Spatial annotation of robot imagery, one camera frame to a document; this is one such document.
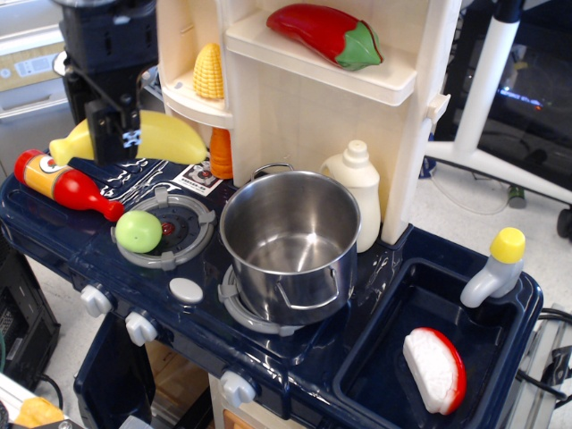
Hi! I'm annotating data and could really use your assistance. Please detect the grey round button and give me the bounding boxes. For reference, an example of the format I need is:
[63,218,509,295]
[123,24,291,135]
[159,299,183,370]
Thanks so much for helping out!
[169,277,204,304]

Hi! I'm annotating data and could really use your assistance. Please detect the white stand frame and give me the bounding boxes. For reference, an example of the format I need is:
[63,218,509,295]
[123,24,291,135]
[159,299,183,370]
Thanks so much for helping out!
[425,1,571,205]

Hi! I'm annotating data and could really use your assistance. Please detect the red toy ketchup bottle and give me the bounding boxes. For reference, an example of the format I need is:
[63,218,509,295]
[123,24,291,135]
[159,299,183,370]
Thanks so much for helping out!
[13,149,124,222]

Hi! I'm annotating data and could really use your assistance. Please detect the orange toy carrot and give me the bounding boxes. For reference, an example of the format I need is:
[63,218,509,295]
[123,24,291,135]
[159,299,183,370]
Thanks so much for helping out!
[209,128,233,180]

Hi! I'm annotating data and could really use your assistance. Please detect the grey appliance with panel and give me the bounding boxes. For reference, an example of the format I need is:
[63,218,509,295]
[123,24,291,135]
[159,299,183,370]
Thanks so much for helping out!
[1,1,75,180]

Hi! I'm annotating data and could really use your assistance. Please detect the yellow toy banana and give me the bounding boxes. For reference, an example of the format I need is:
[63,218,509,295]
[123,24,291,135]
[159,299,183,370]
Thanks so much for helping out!
[49,110,207,165]

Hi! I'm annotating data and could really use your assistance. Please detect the black computer case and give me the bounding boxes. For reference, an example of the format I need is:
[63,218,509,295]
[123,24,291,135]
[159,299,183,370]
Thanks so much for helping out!
[1,240,60,391]

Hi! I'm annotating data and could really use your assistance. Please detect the navy toy kitchen counter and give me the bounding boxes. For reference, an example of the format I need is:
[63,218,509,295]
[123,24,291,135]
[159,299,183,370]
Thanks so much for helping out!
[0,147,544,429]

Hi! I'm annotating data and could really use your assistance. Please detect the cream toy detergent bottle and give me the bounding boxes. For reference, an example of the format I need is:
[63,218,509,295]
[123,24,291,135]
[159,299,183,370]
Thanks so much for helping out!
[320,139,382,253]

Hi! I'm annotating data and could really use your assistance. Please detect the red white toy sushi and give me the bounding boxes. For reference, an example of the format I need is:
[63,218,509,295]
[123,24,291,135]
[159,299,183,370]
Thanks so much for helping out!
[403,327,467,416]

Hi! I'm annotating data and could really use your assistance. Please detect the grey right stove knob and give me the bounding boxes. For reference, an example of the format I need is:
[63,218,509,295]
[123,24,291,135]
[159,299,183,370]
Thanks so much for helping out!
[220,371,257,408]

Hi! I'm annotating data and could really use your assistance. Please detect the green toy apple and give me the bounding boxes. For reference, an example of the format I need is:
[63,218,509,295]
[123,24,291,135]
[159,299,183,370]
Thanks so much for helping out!
[115,210,163,253]

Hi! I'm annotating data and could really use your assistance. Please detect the cream toy kitchen shelf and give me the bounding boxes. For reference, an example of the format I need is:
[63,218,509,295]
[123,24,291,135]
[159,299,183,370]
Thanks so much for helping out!
[156,1,460,244]

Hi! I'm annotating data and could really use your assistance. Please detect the yellow toy corn cob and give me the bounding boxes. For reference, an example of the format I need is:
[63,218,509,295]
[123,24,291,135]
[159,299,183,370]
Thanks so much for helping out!
[193,43,224,99]

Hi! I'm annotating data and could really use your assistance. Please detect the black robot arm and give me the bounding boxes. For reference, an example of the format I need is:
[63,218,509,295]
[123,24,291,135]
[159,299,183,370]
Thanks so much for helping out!
[57,1,158,165]

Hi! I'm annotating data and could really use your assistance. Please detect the grey left burner ring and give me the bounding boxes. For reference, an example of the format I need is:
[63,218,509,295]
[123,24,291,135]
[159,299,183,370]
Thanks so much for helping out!
[110,186,217,272]

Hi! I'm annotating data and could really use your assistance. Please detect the grey burner ring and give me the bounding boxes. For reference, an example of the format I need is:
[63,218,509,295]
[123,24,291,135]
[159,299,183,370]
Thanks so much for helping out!
[217,264,305,337]
[110,186,217,272]

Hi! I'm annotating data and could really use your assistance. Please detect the red toy chili pepper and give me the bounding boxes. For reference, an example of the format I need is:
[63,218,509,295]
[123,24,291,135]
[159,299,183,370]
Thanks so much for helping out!
[266,4,384,72]

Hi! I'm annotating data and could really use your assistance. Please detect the grey middle stove knob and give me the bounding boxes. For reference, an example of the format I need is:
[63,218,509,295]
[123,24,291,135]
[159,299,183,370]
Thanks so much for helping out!
[125,312,158,347]

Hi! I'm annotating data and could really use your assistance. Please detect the stainless steel pot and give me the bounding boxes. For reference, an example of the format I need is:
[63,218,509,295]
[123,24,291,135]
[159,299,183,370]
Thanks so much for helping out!
[220,164,361,325]

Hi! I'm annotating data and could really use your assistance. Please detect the grey right burner ring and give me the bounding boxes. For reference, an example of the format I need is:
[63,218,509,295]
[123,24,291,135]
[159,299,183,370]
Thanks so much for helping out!
[217,264,305,337]

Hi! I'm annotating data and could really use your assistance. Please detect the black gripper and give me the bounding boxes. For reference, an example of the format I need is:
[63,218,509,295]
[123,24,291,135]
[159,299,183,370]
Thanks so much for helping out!
[63,64,143,164]

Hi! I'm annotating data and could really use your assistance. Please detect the grey yellow toy faucet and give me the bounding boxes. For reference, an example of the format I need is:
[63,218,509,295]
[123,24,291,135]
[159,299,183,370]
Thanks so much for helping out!
[460,227,526,308]

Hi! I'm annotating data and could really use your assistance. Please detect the navy toy sink basin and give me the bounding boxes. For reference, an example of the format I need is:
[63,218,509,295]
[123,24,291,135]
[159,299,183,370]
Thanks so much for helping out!
[333,258,543,428]

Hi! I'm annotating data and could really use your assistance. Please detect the grey stove knob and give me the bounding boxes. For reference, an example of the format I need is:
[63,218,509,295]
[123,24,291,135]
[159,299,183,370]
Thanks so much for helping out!
[125,312,158,347]
[80,285,113,318]
[220,371,257,408]

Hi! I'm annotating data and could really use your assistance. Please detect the grey left stove knob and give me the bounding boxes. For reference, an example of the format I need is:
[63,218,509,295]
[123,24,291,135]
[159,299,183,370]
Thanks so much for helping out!
[80,285,113,318]

